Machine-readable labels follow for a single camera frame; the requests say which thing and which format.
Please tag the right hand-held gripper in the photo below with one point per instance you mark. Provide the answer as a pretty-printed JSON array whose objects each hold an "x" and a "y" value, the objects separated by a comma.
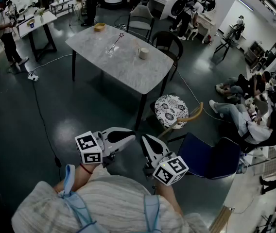
[{"x": 170, "y": 170}]

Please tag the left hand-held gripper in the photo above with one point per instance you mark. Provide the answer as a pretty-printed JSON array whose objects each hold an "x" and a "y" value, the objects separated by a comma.
[{"x": 89, "y": 147}]

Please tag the white ceramic cup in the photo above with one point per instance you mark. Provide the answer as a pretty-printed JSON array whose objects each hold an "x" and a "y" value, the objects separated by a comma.
[{"x": 143, "y": 54}]

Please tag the star-tipped wand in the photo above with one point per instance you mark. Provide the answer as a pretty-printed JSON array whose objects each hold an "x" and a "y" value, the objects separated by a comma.
[{"x": 115, "y": 44}]

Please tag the person's right forearm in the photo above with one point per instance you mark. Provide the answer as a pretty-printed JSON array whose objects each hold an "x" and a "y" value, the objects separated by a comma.
[{"x": 167, "y": 195}]

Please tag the person's left forearm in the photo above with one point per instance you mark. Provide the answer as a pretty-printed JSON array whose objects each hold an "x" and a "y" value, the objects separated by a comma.
[{"x": 78, "y": 181}]

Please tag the black table leg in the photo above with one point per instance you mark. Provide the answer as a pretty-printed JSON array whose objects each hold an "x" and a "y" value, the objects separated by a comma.
[
  {"x": 74, "y": 64},
  {"x": 164, "y": 85},
  {"x": 140, "y": 113}
]

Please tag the wooden chair with floral cushion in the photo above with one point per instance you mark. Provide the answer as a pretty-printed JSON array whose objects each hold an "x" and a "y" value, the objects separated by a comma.
[{"x": 170, "y": 110}]

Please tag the dark blue chair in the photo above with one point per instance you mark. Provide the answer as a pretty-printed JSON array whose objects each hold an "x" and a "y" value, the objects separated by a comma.
[{"x": 201, "y": 154}]

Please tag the person's grey striped sweater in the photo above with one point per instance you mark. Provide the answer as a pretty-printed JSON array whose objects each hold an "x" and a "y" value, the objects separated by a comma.
[{"x": 116, "y": 203}]

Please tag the black wicker chair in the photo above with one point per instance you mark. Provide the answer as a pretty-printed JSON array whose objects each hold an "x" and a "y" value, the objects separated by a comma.
[{"x": 167, "y": 41}]

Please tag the white power strip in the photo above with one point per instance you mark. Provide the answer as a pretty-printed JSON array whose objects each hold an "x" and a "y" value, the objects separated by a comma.
[{"x": 33, "y": 76}]

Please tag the tan rectangular bowl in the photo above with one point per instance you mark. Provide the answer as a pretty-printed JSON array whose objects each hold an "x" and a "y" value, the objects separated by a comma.
[{"x": 99, "y": 27}]

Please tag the white stool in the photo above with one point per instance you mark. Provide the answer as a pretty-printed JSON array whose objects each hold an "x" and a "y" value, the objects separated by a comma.
[{"x": 191, "y": 31}]

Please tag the black slim chair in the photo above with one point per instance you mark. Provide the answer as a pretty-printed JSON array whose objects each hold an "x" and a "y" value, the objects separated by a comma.
[{"x": 221, "y": 45}]

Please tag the grey upholstered chair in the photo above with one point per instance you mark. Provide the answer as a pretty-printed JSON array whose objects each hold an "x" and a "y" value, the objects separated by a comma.
[{"x": 141, "y": 12}]

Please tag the white vanity desk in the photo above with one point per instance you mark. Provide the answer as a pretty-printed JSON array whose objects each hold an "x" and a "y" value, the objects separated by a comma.
[{"x": 204, "y": 21}]

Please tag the white table with black legs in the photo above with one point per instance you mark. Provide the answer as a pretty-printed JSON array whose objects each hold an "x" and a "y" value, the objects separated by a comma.
[{"x": 38, "y": 23}]

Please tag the white vase with plant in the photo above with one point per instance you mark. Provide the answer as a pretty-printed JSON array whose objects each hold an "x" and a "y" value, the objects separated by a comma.
[{"x": 41, "y": 19}]

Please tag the round mirror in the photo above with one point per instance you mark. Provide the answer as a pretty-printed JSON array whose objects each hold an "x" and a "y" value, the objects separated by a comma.
[{"x": 209, "y": 4}]

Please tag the white wall shelf unit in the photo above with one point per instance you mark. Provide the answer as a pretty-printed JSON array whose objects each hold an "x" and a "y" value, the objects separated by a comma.
[{"x": 167, "y": 8}]

